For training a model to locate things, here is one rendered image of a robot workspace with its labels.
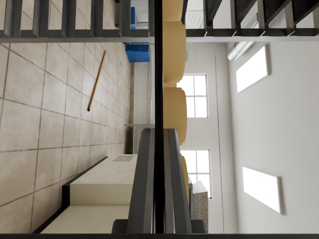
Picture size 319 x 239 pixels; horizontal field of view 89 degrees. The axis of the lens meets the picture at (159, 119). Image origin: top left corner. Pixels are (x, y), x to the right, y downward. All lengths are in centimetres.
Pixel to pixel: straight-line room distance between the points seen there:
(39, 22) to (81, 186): 133
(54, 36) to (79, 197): 138
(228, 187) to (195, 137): 166
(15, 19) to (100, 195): 136
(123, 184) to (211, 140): 379
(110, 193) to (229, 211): 432
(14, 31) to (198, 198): 163
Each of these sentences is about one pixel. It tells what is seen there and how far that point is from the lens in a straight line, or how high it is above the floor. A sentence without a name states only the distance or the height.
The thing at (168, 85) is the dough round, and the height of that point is 90.
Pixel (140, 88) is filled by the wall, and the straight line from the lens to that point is 509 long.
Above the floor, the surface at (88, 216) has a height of 33.
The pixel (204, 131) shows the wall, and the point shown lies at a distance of 498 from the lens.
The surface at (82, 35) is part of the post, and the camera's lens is 65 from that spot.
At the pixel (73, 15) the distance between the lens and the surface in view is 70.
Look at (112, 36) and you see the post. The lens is 62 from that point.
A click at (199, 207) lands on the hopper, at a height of 125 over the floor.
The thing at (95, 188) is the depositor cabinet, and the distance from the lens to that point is 167.
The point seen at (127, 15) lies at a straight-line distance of 64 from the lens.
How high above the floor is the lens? 89
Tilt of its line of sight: level
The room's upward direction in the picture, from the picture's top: 90 degrees clockwise
